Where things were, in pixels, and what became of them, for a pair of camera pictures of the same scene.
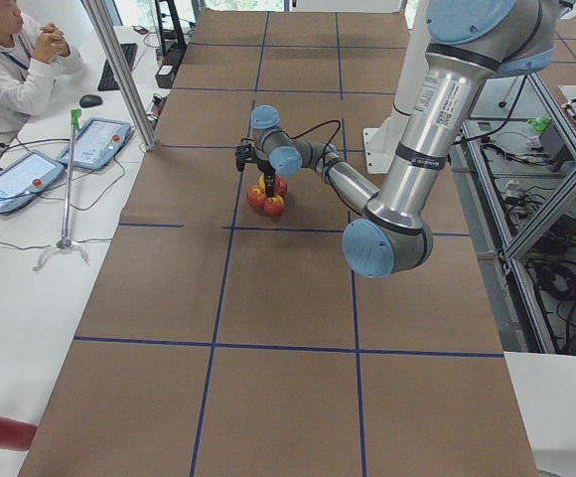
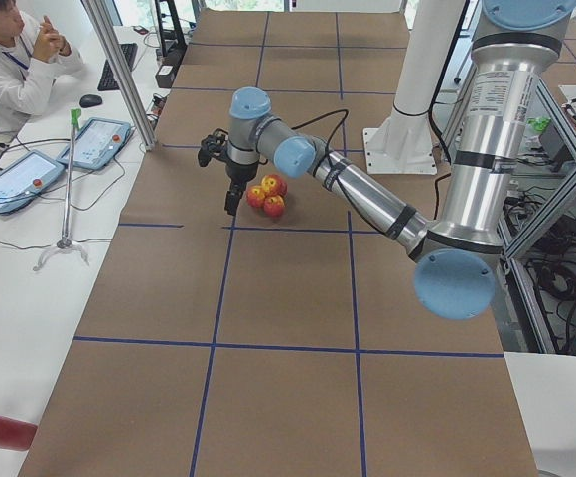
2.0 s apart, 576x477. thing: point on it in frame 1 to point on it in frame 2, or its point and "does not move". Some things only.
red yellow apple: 280,185 does not move
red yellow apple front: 274,206 does not move
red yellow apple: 255,196 does not move
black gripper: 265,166 to 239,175
